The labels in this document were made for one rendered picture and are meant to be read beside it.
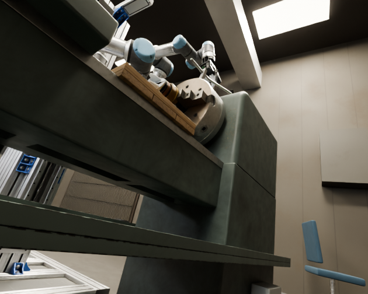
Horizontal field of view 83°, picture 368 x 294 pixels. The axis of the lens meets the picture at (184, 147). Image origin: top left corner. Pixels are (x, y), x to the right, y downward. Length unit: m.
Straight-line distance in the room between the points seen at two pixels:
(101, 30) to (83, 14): 0.04
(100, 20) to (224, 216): 0.68
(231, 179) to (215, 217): 0.15
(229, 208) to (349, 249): 3.18
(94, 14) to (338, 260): 3.81
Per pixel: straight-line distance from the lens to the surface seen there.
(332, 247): 3.87
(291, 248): 3.88
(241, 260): 0.72
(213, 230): 0.82
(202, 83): 0.96
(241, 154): 0.91
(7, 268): 1.42
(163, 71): 1.68
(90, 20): 0.46
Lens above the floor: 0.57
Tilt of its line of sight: 22 degrees up
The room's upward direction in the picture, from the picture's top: 13 degrees clockwise
